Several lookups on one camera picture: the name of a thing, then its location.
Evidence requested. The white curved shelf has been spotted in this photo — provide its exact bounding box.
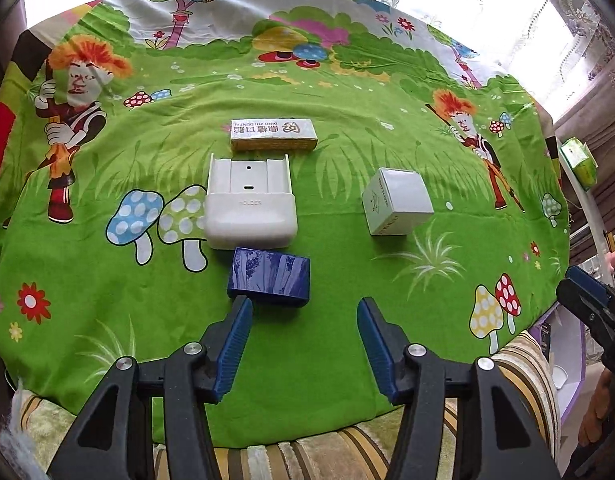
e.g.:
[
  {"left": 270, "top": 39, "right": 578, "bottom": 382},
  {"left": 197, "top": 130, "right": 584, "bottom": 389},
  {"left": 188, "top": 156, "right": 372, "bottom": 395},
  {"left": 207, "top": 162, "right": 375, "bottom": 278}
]
[{"left": 557, "top": 150, "right": 615, "bottom": 281}]

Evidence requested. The green cartoon printed sheet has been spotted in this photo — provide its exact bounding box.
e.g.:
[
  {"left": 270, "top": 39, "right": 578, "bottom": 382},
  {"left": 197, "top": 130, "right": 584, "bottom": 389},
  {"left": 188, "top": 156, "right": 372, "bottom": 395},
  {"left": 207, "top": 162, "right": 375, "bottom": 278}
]
[{"left": 0, "top": 0, "right": 573, "bottom": 448}]

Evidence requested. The person's right hand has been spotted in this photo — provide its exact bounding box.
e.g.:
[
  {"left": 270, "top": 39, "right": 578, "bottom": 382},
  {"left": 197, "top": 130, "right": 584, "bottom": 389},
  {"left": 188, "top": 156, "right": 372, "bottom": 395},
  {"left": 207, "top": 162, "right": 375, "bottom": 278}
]
[{"left": 580, "top": 369, "right": 615, "bottom": 448}]

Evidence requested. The green tissue box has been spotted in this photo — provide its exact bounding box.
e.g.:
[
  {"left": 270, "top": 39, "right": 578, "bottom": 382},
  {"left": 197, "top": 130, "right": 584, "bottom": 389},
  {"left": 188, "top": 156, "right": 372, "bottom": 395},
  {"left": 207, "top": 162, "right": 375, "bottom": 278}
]
[{"left": 559, "top": 136, "right": 599, "bottom": 186}]

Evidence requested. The gold white long box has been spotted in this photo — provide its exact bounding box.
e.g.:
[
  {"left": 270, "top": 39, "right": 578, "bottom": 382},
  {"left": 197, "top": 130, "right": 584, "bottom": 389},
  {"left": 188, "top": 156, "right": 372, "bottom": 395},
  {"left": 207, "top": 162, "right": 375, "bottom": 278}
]
[{"left": 229, "top": 117, "right": 319, "bottom": 152}]

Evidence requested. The glossy blue box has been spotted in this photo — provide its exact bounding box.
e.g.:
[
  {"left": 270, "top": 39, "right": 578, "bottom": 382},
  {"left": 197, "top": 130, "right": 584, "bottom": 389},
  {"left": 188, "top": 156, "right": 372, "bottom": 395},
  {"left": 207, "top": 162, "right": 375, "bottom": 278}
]
[{"left": 226, "top": 246, "right": 311, "bottom": 308}]

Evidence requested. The white plastic holder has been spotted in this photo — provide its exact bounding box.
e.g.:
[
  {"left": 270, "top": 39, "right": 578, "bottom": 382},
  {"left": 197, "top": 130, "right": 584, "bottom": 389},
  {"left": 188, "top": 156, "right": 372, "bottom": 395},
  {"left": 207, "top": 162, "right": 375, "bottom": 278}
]
[{"left": 204, "top": 154, "right": 298, "bottom": 251}]

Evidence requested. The brown patterned drape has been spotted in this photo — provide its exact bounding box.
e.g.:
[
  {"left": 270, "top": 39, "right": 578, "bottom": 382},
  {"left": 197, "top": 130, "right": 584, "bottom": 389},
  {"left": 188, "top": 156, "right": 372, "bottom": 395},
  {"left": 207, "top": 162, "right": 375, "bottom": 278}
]
[{"left": 552, "top": 55, "right": 615, "bottom": 161}]

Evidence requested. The white lace curtain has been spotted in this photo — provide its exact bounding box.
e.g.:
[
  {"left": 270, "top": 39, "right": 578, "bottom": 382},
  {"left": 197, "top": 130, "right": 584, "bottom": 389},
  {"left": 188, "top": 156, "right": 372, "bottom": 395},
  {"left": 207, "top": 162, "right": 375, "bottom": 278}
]
[{"left": 317, "top": 0, "right": 615, "bottom": 126}]

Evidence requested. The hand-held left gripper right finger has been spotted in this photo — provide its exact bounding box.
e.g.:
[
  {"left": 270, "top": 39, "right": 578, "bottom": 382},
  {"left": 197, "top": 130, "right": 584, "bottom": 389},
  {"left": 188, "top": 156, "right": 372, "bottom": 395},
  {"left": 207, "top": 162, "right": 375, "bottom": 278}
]
[{"left": 356, "top": 297, "right": 563, "bottom": 480}]

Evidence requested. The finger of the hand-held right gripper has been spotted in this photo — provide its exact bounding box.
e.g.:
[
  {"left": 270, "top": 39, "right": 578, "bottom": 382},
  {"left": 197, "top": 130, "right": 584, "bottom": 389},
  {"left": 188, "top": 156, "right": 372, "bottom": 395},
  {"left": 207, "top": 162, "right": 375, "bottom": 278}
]
[{"left": 556, "top": 266, "right": 615, "bottom": 333}]

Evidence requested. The purple white cardboard box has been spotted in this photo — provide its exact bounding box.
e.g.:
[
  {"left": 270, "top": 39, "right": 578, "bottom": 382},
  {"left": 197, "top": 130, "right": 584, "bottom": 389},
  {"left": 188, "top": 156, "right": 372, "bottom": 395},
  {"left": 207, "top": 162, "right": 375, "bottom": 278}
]
[{"left": 537, "top": 305, "right": 588, "bottom": 426}]

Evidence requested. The striped towel blanket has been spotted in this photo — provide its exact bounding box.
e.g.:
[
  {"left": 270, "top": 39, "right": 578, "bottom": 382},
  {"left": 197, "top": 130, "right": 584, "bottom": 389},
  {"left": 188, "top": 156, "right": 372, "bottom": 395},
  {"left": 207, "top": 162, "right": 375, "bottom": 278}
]
[{"left": 0, "top": 330, "right": 561, "bottom": 480}]

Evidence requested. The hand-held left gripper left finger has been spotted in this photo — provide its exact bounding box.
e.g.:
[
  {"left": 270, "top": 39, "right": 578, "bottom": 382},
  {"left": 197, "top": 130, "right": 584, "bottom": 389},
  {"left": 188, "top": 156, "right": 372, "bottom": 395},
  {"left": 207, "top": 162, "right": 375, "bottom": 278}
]
[{"left": 48, "top": 295, "right": 256, "bottom": 480}]

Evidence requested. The white cube box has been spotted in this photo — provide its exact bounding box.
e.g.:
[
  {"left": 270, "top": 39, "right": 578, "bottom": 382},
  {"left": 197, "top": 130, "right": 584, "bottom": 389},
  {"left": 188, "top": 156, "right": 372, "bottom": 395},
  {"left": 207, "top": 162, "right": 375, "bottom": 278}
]
[{"left": 361, "top": 167, "right": 435, "bottom": 237}]

